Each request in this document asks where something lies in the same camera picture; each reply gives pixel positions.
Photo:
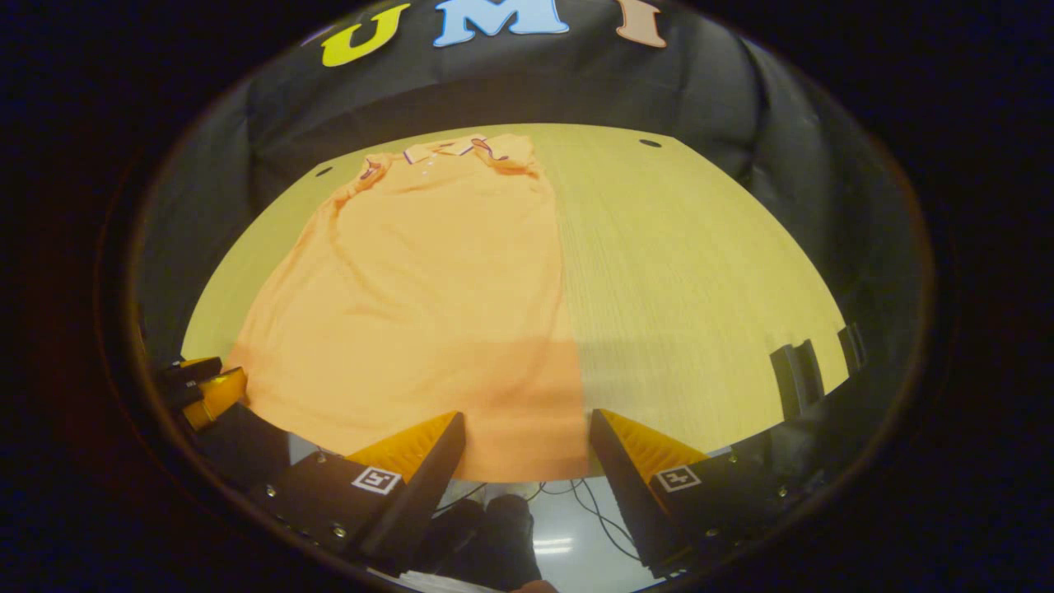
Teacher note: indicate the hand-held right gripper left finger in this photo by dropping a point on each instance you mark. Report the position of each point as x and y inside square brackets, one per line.
[420, 502]

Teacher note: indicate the person's right leg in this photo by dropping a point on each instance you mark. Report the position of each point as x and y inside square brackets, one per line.
[512, 543]

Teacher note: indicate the black upright bracket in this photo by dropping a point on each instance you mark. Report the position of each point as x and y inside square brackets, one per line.
[797, 379]

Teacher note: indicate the orange T-shirt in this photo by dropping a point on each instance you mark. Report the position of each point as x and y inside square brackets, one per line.
[428, 288]

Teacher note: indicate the person's leg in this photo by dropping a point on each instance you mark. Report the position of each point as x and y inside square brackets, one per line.
[512, 543]
[451, 535]

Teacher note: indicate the person's left leg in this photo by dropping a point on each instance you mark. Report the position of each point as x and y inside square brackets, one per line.
[451, 535]

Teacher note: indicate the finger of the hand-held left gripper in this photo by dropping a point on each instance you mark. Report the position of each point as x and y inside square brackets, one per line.
[218, 394]
[185, 375]

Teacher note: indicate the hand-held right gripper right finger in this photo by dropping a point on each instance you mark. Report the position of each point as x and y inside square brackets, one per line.
[626, 502]

